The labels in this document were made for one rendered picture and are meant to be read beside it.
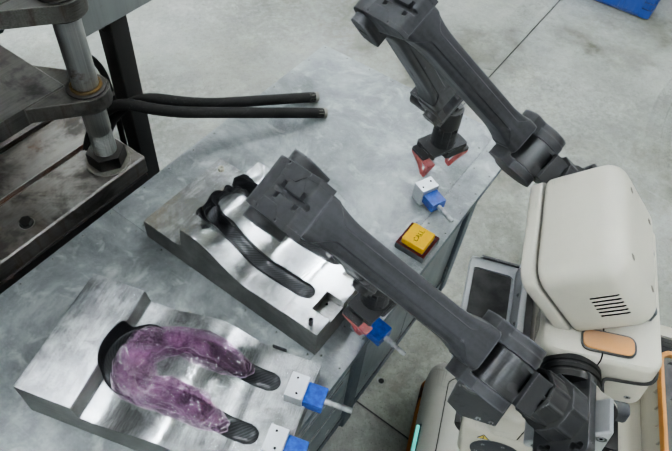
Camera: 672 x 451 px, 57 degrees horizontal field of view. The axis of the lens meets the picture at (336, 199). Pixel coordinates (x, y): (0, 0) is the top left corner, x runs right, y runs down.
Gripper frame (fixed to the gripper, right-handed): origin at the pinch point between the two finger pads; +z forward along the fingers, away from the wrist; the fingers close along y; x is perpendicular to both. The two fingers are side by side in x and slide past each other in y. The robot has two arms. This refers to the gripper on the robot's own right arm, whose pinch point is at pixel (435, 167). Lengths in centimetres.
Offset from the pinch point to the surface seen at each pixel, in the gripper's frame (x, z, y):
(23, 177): -56, 14, 87
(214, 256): -2, 1, 57
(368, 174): -14.6, 12.6, 8.4
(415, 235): 9.9, 8.8, 11.3
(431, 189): 0.8, 7.5, -0.1
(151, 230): -20, 8, 66
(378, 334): 27.7, 8.3, 33.9
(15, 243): -36, 14, 94
